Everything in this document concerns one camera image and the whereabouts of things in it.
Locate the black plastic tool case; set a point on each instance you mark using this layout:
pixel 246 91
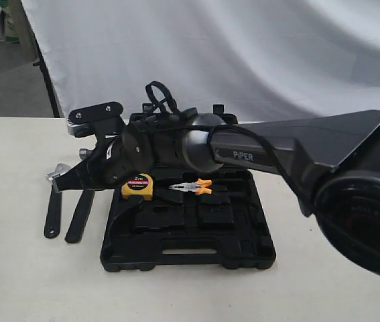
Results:
pixel 227 227

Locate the white backdrop cloth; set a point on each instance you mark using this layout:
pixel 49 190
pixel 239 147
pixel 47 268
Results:
pixel 264 60

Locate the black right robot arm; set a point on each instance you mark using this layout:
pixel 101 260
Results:
pixel 332 164

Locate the yellow tape measure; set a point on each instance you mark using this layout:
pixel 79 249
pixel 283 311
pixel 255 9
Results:
pixel 141 185

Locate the orange handled pliers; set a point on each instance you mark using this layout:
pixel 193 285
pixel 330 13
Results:
pixel 198 188

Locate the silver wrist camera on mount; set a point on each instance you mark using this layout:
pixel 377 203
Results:
pixel 104 118

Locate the black backdrop stand pole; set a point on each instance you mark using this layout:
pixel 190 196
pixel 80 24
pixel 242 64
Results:
pixel 41 64

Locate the adjustable wrench black handle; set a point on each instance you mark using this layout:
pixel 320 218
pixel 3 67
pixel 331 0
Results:
pixel 52 224

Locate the claw hammer black grip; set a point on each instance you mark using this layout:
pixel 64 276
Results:
pixel 80 217

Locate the cardboard box in background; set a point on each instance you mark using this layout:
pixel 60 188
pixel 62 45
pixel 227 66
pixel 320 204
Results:
pixel 17 29

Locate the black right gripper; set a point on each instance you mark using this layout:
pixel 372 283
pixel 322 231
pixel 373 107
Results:
pixel 122 152

